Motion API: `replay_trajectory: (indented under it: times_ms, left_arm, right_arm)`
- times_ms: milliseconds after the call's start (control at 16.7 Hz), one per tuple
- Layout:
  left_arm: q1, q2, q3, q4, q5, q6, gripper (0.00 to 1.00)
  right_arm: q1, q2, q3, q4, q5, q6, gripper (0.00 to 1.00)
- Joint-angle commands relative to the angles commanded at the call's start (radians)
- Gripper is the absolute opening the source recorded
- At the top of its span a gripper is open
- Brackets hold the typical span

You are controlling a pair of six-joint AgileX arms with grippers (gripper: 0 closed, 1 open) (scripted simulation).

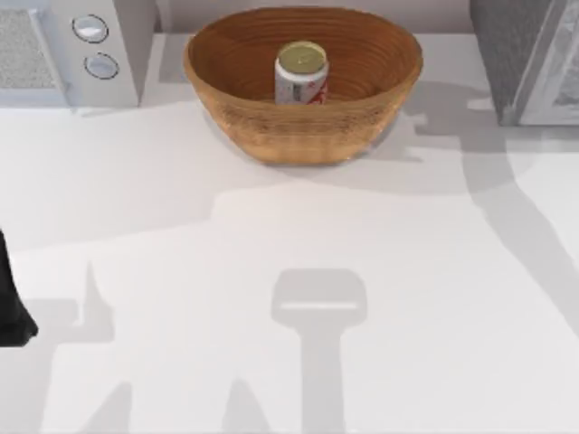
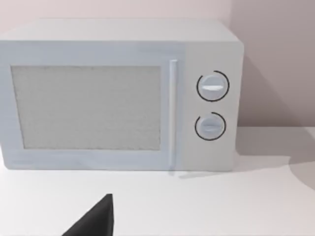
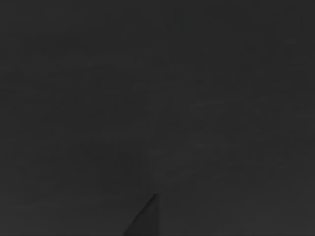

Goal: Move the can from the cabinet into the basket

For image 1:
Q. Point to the wooden basket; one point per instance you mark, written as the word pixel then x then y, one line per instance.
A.
pixel 312 135

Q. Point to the red and white can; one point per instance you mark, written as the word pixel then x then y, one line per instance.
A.
pixel 300 81

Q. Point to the pale microwave oven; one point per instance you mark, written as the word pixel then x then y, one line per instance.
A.
pixel 122 50

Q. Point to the microwave knob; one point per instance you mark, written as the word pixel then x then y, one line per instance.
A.
pixel 90 28
pixel 101 65

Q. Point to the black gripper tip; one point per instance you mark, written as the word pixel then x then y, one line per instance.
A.
pixel 11 312

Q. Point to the microwave oven door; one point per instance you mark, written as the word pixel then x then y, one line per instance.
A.
pixel 27 50

